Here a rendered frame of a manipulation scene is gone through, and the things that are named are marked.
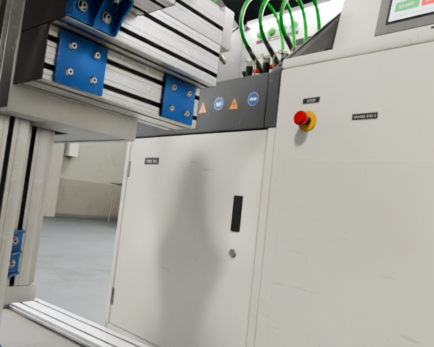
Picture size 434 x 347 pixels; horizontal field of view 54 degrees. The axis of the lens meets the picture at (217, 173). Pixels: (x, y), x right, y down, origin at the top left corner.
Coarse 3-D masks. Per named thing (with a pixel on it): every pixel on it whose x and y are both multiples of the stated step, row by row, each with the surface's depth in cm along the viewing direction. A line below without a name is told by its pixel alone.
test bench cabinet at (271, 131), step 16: (272, 128) 114; (128, 144) 162; (272, 144) 114; (128, 160) 161; (272, 160) 113; (256, 256) 112; (112, 272) 158; (256, 272) 112; (256, 288) 111; (256, 304) 110; (256, 320) 110; (128, 336) 146
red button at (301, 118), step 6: (300, 114) 104; (306, 114) 103; (312, 114) 106; (294, 120) 105; (300, 120) 103; (306, 120) 103; (312, 120) 106; (300, 126) 108; (306, 126) 107; (312, 126) 105
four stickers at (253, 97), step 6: (234, 96) 126; (252, 96) 121; (258, 96) 119; (204, 102) 135; (216, 102) 131; (222, 102) 129; (234, 102) 126; (252, 102) 121; (198, 108) 136; (204, 108) 135; (216, 108) 131; (222, 108) 129; (234, 108) 125
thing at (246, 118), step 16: (240, 80) 125; (256, 80) 121; (208, 96) 134; (224, 96) 129; (240, 96) 124; (208, 112) 133; (224, 112) 128; (240, 112) 123; (256, 112) 119; (144, 128) 156; (160, 128) 149; (208, 128) 132; (224, 128) 127; (240, 128) 122; (256, 128) 118
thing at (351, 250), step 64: (320, 64) 106; (384, 64) 95; (320, 128) 104; (384, 128) 93; (320, 192) 101; (384, 192) 90; (320, 256) 99; (384, 256) 89; (320, 320) 97; (384, 320) 87
